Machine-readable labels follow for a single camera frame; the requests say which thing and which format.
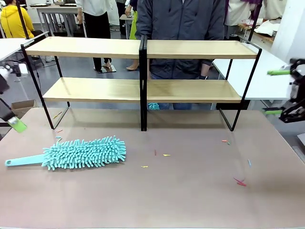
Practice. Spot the wooden two-tier black-frame shelf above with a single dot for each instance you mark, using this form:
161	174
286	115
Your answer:
190	48
83	47

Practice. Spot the person in white shirt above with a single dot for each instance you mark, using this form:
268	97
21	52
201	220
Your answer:
97	14

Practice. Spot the black stand pole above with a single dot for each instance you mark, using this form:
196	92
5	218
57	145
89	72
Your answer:
22	19
254	21

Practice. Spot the person in grey jacket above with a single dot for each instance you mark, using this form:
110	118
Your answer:
181	21

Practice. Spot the cardboard box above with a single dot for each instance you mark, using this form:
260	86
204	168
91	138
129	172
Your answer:
23	106

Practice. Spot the grey background table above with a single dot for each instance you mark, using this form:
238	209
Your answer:
59	9

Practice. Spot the long red paper scrap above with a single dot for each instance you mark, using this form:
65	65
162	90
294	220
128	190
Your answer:
240	182

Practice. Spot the turquoise chenille duster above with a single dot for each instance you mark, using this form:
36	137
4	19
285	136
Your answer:
153	106
85	152

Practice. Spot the person in dark clothes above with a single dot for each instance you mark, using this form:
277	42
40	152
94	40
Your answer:
119	9

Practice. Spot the person in white coat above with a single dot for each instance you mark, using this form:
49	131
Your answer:
236	14

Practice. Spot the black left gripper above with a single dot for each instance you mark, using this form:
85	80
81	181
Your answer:
3	86

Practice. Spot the person in yellow hoodie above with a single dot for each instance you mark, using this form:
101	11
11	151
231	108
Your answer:
14	21

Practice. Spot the cluttered background table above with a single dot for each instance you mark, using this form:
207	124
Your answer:
267	28

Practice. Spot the white side table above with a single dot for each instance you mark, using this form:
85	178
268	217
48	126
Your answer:
262	83
9	47

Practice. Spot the person's left forearm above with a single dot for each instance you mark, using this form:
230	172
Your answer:
205	69

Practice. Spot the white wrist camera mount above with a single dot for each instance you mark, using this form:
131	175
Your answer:
17	69

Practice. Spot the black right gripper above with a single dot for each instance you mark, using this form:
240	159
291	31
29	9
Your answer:
300	88

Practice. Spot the black wristwatch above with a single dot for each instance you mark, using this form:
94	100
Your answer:
204	77

